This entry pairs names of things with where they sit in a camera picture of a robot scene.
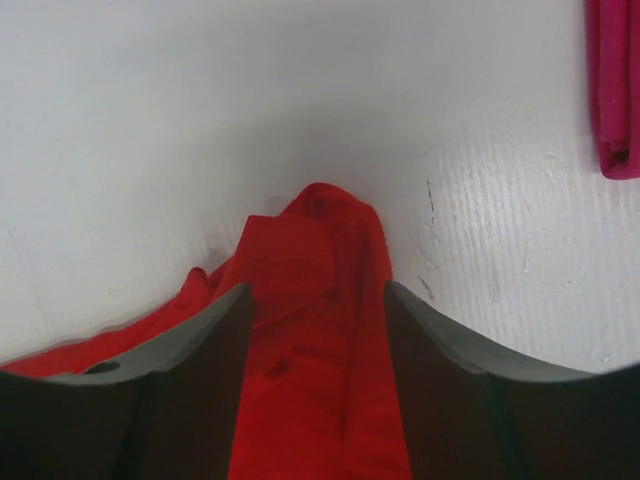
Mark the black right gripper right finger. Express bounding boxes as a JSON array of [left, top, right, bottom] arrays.
[[384, 282, 639, 479]]

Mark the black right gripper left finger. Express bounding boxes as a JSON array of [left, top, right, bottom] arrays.
[[1, 284, 253, 479]]

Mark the red t shirt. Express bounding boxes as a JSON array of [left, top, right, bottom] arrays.
[[4, 183, 411, 479]]

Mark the magenta t shirt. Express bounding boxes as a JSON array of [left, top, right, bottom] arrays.
[[585, 0, 639, 180]]

